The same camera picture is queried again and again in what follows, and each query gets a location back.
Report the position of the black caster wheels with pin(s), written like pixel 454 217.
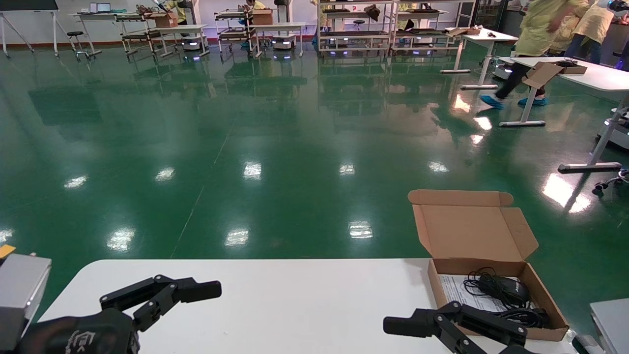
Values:
pixel 612 182

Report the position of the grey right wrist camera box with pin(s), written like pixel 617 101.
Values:
pixel 612 327

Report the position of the black round stool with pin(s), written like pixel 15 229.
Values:
pixel 74 34
pixel 359 22

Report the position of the brown cardboard storage box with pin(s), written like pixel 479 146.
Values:
pixel 471 231

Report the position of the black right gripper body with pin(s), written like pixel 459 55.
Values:
pixel 518 350

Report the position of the yellow label tag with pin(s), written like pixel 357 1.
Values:
pixel 6 250

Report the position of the yellow-coated person blue jeans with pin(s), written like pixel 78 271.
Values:
pixel 594 24

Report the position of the seated person yellow coat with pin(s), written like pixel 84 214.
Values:
pixel 255 4
pixel 178 11

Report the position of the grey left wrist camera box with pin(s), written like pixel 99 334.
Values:
pixel 19 290

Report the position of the large white table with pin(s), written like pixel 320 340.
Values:
pixel 599 76

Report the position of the white printed manual sheet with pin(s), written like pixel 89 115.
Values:
pixel 454 292

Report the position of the metal trolley rack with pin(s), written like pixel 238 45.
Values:
pixel 137 34
pixel 233 29

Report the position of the white desk with laptops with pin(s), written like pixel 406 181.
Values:
pixel 98 14

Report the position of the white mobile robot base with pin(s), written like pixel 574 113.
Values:
pixel 191 44
pixel 284 43
pixel 616 130
pixel 502 73

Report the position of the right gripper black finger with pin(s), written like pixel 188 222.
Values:
pixel 457 319

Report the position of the open laptop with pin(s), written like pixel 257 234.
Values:
pixel 100 7

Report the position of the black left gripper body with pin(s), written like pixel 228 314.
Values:
pixel 83 334

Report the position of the open cardboard box with mouse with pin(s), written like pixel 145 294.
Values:
pixel 543 73

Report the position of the black computer mouse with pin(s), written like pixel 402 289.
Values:
pixel 508 290

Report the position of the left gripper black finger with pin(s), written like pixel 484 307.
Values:
pixel 177 290

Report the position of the black display on stand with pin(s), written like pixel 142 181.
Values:
pixel 24 4

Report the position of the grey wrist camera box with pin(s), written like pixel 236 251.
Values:
pixel 612 327
pixel 19 290

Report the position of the yellow-coated person black trousers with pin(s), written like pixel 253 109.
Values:
pixel 540 29

